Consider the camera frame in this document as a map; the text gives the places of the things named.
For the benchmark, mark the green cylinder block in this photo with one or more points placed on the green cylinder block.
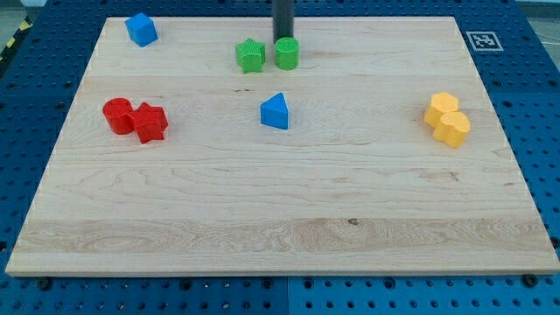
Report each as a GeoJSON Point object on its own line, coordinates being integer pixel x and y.
{"type": "Point", "coordinates": [287, 53]}

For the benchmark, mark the blue triangle block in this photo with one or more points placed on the blue triangle block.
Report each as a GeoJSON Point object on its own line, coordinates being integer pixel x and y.
{"type": "Point", "coordinates": [274, 112]}

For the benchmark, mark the green star block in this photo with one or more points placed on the green star block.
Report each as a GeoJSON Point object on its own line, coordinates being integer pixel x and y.
{"type": "Point", "coordinates": [250, 56]}

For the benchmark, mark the red star block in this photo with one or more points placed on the red star block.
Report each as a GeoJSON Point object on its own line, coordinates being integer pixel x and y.
{"type": "Point", "coordinates": [149, 122]}

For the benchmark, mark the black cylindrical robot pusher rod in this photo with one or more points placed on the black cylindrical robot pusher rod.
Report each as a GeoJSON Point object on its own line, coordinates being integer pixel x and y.
{"type": "Point", "coordinates": [283, 19]}

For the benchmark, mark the red cylinder block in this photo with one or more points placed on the red cylinder block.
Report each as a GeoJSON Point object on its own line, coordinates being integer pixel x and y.
{"type": "Point", "coordinates": [116, 111]}

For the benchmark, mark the yellow hexagon block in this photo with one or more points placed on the yellow hexagon block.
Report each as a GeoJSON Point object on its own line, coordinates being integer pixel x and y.
{"type": "Point", "coordinates": [440, 103]}

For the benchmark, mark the yellow heart block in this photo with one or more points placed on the yellow heart block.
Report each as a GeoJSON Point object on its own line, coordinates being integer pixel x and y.
{"type": "Point", "coordinates": [452, 129]}

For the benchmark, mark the blue cube block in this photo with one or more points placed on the blue cube block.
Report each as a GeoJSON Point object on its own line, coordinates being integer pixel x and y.
{"type": "Point", "coordinates": [141, 29]}

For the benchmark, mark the white fiducial marker tag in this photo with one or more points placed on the white fiducial marker tag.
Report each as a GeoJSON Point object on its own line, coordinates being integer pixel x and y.
{"type": "Point", "coordinates": [484, 41]}

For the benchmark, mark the black bolt front left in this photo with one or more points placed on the black bolt front left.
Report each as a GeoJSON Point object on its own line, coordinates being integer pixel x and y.
{"type": "Point", "coordinates": [44, 283]}

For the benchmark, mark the black bolt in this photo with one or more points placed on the black bolt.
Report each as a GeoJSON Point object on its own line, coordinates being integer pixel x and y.
{"type": "Point", "coordinates": [530, 280]}
{"type": "Point", "coordinates": [44, 283]}

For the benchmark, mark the black bolt front right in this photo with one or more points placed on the black bolt front right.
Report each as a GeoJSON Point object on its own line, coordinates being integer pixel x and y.
{"type": "Point", "coordinates": [530, 280]}

